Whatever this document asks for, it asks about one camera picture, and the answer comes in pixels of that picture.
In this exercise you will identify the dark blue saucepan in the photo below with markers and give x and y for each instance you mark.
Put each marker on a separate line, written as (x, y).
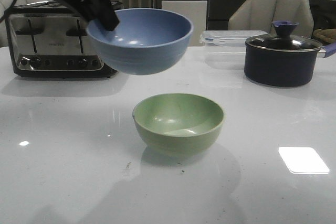
(283, 68)

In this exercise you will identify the glass pot lid blue knob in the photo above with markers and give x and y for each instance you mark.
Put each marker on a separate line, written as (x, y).
(283, 39)

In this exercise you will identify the brown cloth item right edge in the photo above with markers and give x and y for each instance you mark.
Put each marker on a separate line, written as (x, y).
(326, 36)

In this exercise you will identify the blue bowl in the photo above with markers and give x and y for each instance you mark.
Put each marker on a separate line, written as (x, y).
(146, 40)

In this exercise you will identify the beige chair right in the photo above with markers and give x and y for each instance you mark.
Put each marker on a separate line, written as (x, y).
(259, 15)

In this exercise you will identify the dark kitchen counter cabinet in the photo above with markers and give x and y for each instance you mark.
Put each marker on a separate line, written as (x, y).
(225, 6)

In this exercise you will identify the clear plastic food container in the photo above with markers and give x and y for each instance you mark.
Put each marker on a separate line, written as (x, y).
(225, 49)

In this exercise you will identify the green bowl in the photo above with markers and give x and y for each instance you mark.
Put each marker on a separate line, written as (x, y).
(178, 124)

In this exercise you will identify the black and steel four-slot toaster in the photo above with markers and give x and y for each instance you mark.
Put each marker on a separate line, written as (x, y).
(46, 39)

